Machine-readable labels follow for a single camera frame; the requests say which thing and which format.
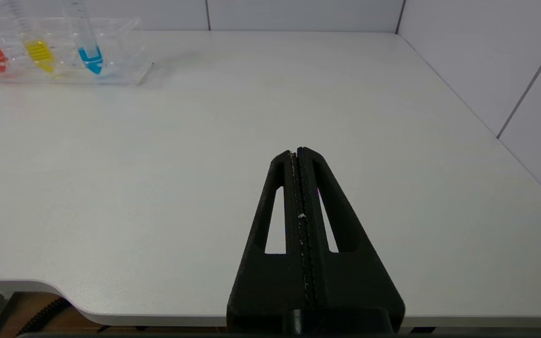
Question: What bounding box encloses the test tube with yellow pigment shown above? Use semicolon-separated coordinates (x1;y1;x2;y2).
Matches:
4;0;56;74

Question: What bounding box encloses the clear plastic test tube rack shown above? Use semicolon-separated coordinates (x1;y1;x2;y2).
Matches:
0;16;154;86

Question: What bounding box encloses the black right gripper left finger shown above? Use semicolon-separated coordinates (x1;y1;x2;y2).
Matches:
227;149;311;336

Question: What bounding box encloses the black corrugated hose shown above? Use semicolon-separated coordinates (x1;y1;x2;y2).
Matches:
16;297;72;337

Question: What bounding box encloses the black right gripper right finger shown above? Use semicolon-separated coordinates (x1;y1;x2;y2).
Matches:
298;147;405;336

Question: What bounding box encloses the test tube with blue pigment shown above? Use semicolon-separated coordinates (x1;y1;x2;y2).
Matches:
63;0;105;75

